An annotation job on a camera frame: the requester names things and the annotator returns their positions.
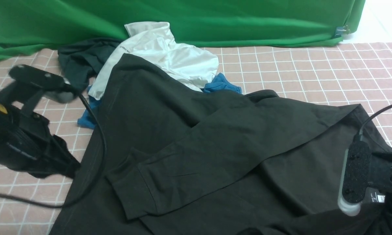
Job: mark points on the pink checkered tablecloth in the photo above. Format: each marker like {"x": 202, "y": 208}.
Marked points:
{"x": 341, "y": 75}

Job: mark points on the dark teal shirt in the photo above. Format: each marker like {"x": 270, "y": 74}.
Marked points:
{"x": 82, "y": 60}

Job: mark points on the blue binder clip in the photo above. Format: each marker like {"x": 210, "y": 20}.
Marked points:
{"x": 341, "y": 31}

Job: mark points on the white shirt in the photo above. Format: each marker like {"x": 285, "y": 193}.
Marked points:
{"x": 154, "y": 42}

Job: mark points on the blue shirt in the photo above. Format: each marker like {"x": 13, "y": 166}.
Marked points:
{"x": 218, "y": 83}

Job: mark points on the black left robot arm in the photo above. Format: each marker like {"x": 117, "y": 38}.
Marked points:
{"x": 26, "y": 143}

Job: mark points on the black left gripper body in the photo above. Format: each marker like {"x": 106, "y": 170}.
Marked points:
{"x": 26, "y": 143}

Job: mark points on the dark gray long-sleeve shirt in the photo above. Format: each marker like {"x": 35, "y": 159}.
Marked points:
{"x": 181, "y": 162}

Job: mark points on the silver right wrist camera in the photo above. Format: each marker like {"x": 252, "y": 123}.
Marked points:
{"x": 354, "y": 178}

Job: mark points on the green backdrop cloth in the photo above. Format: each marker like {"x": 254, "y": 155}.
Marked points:
{"x": 27, "y": 26}

